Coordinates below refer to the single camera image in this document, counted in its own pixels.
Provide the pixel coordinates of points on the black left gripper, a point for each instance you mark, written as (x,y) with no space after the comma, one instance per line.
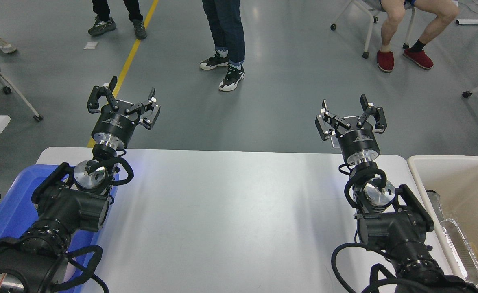
(115,129)

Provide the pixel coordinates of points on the white plastic bin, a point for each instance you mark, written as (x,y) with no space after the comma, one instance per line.
(455,178)

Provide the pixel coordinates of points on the aluminium foil tray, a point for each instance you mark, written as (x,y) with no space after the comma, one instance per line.
(461,250)

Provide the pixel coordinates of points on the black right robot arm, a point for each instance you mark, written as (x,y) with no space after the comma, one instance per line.
(390,220)

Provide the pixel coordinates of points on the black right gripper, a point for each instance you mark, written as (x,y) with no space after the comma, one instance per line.
(359,144)

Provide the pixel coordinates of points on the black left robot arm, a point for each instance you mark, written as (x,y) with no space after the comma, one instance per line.
(76,198)

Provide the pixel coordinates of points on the person in blue jeans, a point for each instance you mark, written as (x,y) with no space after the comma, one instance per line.
(229,43)

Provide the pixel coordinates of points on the white office chair right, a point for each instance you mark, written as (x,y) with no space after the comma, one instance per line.
(372,8)

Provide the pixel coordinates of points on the clear plastic in bin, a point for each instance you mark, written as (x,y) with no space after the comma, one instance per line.
(435,200)

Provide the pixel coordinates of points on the white paper on floor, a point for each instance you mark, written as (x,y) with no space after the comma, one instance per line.
(90,45)

